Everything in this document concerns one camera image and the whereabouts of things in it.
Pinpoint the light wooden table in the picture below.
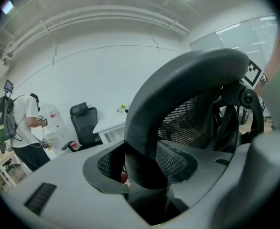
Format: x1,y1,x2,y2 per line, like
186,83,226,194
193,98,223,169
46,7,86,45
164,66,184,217
0,150,26,190

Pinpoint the white desk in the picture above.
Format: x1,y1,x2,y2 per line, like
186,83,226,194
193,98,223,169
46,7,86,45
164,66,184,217
92,108,131,144

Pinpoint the small black backpack monitor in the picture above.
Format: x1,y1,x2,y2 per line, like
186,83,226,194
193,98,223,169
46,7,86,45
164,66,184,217
3,79,14,94

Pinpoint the black mesh office chair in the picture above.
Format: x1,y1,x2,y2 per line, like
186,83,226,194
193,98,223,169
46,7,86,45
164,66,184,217
123,48,266,225

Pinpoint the black green backpack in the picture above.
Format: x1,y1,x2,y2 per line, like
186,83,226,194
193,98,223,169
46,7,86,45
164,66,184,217
0,96,18,145

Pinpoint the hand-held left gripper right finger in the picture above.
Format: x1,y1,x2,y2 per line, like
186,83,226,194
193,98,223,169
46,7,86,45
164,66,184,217
154,139,249,229

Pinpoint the white ceiling pipe bundle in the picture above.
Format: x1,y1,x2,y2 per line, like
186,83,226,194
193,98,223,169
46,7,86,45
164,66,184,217
1,5,193,62

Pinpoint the person's left hand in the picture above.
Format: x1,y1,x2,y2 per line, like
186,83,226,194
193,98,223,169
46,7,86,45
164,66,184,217
120,172,132,187

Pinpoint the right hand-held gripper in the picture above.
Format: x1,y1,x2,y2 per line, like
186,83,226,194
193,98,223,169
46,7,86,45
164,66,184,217
241,58,262,87

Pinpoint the white water dispenser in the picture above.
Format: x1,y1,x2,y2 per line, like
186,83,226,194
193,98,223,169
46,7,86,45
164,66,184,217
44,127,71,156

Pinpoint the black stool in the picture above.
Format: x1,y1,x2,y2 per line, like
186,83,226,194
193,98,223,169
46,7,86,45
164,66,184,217
1,158,21,175

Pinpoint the black highback office chair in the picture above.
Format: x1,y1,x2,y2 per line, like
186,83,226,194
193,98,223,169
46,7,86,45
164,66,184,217
61,102,104,152

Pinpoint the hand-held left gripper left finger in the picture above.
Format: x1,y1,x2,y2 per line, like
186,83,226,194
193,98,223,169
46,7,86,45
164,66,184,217
1,140,152,229

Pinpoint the long ceiling light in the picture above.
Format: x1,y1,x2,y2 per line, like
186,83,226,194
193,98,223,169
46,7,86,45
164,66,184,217
0,0,14,15

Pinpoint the green artificial plant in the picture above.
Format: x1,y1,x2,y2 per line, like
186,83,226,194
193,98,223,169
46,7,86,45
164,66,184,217
115,103,130,114

